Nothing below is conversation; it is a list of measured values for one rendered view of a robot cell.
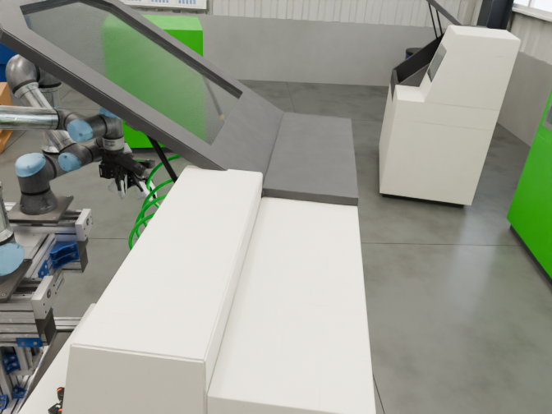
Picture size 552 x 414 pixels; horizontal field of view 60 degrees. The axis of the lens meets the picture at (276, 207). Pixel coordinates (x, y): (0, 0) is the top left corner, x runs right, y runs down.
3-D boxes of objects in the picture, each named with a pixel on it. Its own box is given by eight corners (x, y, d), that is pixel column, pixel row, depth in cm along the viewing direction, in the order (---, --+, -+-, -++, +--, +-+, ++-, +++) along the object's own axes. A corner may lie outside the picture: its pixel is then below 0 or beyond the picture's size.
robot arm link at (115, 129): (91, 107, 167) (112, 102, 173) (95, 136, 172) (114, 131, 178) (106, 112, 163) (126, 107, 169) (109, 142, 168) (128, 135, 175)
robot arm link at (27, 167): (13, 188, 201) (6, 158, 195) (39, 177, 212) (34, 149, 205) (33, 195, 197) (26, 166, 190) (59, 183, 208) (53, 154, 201)
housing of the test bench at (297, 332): (265, 364, 272) (283, 112, 198) (315, 370, 270) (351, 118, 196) (211, 706, 151) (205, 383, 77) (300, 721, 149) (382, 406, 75)
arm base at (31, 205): (14, 214, 202) (9, 194, 197) (28, 197, 215) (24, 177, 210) (51, 215, 203) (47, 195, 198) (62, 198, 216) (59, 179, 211)
